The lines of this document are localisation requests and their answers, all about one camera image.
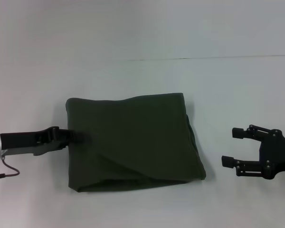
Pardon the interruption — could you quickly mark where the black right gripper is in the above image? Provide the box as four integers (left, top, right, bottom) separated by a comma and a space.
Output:
221, 123, 285, 180

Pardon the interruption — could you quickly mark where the dark green FREE t-shirt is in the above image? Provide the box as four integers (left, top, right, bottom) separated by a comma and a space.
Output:
65, 92, 207, 193

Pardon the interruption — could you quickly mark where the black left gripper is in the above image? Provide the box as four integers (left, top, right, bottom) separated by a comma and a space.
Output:
0, 126, 86, 157

